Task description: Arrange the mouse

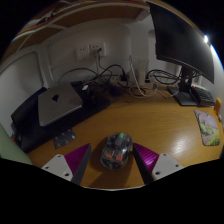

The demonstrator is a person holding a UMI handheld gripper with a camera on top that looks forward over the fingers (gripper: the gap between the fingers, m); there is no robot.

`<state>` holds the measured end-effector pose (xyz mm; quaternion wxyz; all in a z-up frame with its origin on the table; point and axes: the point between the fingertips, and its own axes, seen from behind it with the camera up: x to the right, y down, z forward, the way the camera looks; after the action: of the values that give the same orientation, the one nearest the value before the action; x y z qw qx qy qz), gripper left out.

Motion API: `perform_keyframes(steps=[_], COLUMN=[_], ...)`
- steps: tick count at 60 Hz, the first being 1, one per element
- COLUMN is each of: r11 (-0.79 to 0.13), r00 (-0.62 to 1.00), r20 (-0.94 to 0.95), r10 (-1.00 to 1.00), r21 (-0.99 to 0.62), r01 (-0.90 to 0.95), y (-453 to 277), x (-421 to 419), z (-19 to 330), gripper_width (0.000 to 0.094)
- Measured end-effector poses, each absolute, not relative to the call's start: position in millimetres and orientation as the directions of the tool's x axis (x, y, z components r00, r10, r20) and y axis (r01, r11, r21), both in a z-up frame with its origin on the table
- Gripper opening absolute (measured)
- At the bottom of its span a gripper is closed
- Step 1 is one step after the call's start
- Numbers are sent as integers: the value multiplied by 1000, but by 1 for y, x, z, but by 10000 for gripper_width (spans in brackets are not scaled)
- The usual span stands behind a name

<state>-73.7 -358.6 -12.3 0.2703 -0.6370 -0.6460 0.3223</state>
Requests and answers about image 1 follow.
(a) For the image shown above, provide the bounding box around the pale green bag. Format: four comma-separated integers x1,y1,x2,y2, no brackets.
0,123,33,165

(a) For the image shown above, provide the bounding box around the cherry blossom print mouse pad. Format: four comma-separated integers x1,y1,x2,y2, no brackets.
194,109,221,147

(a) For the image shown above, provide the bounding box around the black cable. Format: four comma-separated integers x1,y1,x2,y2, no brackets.
58,54,131,98

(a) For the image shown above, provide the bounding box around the wooden wall shelf unit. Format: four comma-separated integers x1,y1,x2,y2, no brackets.
0,0,151,64

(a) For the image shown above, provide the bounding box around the grey perforated plate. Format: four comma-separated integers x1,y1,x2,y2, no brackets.
52,128,78,150

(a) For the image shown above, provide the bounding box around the white cable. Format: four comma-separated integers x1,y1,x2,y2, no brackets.
128,54,159,99

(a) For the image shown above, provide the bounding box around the silver laptop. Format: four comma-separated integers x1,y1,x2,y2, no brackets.
37,82,84,128

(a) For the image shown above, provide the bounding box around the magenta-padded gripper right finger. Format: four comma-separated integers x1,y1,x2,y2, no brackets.
132,142,184,186

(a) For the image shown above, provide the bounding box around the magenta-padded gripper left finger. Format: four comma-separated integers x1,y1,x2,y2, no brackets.
41,143,93,186

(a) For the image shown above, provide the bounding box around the black computer monitor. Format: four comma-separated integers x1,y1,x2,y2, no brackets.
148,1,215,107

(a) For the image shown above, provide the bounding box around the white wall socket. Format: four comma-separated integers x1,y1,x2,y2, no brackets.
75,45,90,60
89,42,107,58

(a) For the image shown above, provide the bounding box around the transparent computer mouse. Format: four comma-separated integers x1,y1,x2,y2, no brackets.
100,132,134,172

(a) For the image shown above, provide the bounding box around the black laptop case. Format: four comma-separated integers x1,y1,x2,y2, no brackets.
10,80,112,154

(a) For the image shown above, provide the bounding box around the black keyboard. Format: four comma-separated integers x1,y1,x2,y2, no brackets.
191,84,216,108

